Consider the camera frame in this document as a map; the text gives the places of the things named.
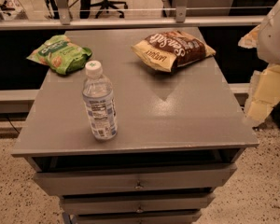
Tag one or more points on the grey drawer cabinet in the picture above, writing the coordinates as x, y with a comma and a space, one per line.
188, 117

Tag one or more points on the clear plastic water bottle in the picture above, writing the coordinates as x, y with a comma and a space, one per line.
99, 102

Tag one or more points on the green rice chip bag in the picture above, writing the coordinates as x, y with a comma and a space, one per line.
61, 55

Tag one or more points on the brown sea salt chip bag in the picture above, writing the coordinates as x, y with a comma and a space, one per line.
169, 50

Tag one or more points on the top grey drawer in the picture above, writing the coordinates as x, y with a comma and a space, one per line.
137, 179

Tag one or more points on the grey drawer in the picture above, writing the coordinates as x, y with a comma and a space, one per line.
137, 179
137, 203
171, 217

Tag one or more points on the metal railing frame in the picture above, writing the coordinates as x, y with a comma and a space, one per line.
139, 13

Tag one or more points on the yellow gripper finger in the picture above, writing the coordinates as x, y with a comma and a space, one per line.
250, 40
263, 94

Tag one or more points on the middle grey drawer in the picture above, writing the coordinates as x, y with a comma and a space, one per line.
137, 203

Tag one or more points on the bottom grey drawer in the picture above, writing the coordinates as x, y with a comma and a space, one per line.
171, 217

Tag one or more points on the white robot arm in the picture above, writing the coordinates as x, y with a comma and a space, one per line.
268, 48

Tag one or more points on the black office chair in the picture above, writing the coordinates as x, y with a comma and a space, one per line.
86, 5

